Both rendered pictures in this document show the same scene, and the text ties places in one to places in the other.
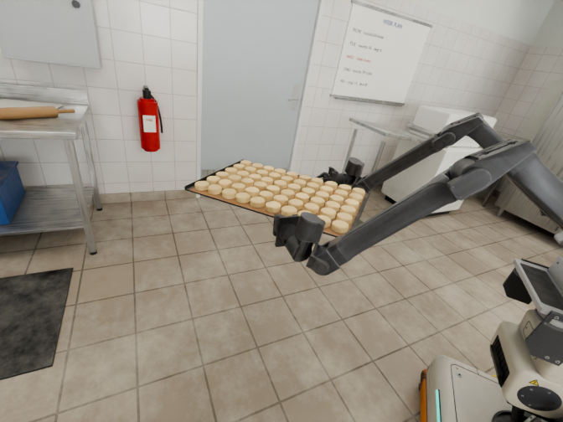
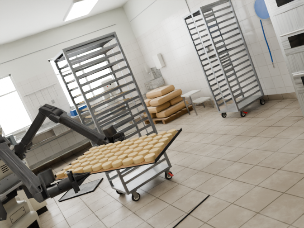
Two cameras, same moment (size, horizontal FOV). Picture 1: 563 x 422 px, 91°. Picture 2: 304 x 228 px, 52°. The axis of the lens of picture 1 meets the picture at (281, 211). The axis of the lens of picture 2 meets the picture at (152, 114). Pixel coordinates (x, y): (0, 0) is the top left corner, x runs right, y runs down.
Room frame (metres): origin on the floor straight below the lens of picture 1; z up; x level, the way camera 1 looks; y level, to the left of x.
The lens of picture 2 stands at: (2.47, 0.45, 1.36)
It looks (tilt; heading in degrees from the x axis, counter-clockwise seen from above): 9 degrees down; 187
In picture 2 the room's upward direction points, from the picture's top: 23 degrees counter-clockwise
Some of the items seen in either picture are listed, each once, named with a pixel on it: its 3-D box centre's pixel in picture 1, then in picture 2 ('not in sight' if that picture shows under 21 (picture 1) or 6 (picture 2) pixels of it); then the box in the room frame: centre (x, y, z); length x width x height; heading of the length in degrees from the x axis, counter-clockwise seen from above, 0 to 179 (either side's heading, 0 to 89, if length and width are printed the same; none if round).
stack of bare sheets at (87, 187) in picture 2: not in sight; (81, 189); (-1.78, -1.53, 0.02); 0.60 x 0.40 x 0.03; 82
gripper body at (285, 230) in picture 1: (290, 235); (119, 140); (0.66, -0.04, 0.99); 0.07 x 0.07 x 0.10; 26
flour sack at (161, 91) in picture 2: not in sight; (159, 91); (-4.71, -0.11, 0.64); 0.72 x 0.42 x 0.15; 37
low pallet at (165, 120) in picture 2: not in sight; (167, 115); (-4.74, -0.15, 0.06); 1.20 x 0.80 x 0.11; 33
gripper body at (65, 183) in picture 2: (335, 179); (66, 184); (1.17, -0.21, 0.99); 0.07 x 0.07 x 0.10; 25
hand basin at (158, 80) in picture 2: not in sight; (154, 78); (-5.66, -0.20, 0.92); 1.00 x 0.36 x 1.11; 31
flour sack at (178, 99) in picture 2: not in sight; (170, 100); (-4.84, 0.04, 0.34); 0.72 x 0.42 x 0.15; 31
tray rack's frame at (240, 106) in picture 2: not in sight; (224, 59); (-2.75, 1.23, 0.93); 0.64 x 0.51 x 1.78; 123
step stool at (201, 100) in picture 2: not in sight; (197, 101); (-4.01, 0.59, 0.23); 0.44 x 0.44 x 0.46; 22
